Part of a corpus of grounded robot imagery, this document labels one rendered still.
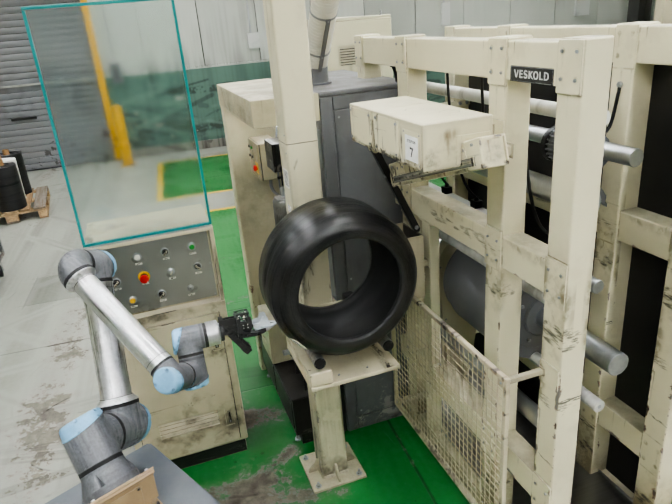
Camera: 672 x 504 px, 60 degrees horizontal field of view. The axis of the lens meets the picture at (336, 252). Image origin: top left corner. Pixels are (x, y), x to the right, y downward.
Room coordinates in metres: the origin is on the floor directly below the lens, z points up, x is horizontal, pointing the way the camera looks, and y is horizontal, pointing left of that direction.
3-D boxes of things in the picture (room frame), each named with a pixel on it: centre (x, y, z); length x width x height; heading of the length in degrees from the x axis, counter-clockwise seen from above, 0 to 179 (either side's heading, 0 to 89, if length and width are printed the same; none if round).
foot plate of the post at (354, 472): (2.33, 0.11, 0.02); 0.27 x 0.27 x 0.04; 18
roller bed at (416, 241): (2.41, -0.28, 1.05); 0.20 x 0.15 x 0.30; 18
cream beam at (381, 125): (2.06, -0.31, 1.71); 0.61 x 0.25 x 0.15; 18
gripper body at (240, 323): (1.89, 0.39, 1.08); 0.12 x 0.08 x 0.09; 108
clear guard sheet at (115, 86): (2.45, 0.81, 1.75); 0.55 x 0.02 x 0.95; 108
